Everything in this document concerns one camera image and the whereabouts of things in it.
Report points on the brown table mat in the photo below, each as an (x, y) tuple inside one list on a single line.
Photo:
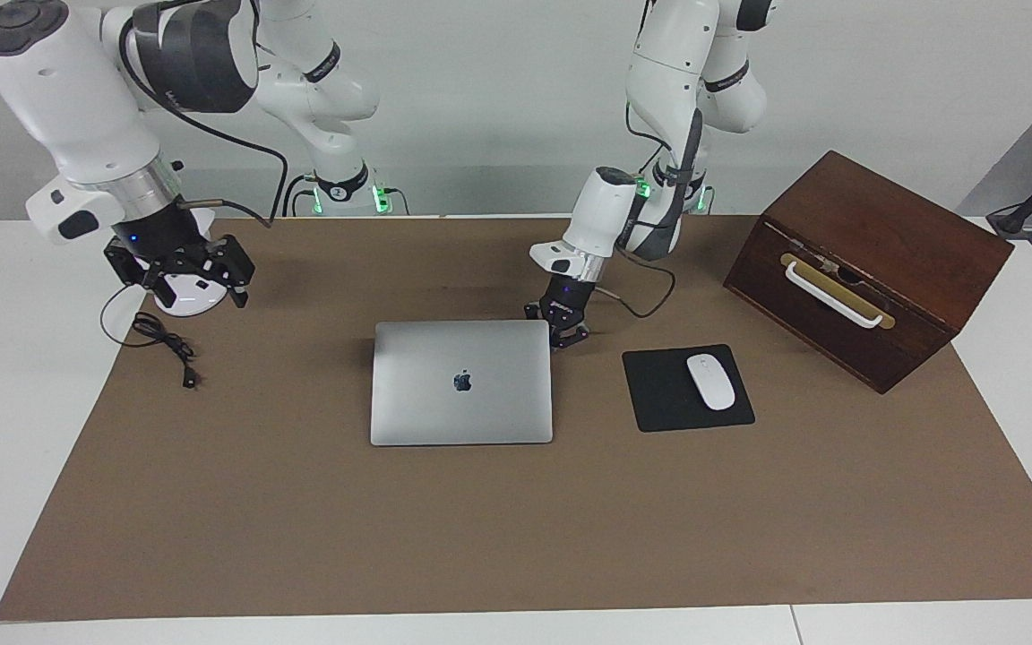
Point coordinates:
[(480, 537)]

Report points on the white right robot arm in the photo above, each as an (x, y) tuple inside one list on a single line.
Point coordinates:
[(77, 107)]

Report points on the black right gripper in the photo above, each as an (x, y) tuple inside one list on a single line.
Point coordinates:
[(158, 237)]

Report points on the white desk lamp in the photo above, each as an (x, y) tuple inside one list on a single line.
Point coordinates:
[(184, 303)]

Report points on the black mouse pad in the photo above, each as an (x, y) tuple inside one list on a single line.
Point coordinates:
[(659, 394)]

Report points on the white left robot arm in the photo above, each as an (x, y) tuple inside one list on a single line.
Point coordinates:
[(606, 206)]

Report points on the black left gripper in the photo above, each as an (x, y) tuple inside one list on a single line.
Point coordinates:
[(563, 300)]

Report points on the dark brown wooden box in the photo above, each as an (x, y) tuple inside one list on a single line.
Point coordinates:
[(928, 260)]

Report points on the silver grey laptop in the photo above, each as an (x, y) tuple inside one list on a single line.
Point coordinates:
[(444, 403)]

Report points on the white computer mouse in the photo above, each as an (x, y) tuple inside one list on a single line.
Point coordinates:
[(711, 382)]

